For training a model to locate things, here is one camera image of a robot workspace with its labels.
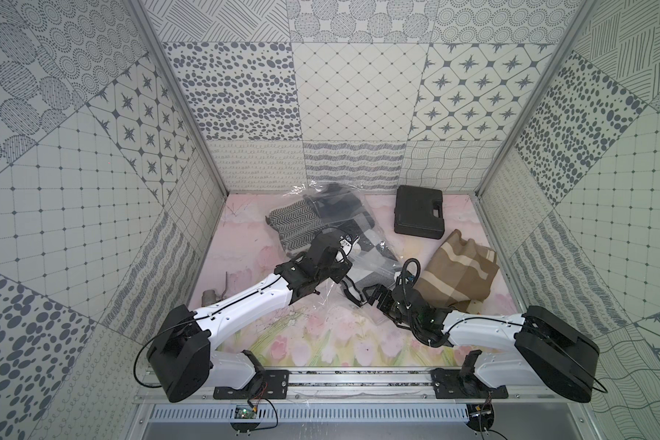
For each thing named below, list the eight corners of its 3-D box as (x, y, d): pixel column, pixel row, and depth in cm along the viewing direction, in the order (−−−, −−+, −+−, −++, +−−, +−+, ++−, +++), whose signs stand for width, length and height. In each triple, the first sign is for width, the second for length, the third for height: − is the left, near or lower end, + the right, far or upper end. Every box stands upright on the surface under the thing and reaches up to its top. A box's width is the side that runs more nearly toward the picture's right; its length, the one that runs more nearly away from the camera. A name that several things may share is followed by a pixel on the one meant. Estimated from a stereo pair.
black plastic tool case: (392, 236, 108) (395, 227, 104) (395, 193, 124) (397, 184, 119) (441, 242, 106) (445, 233, 102) (437, 199, 122) (441, 189, 117)
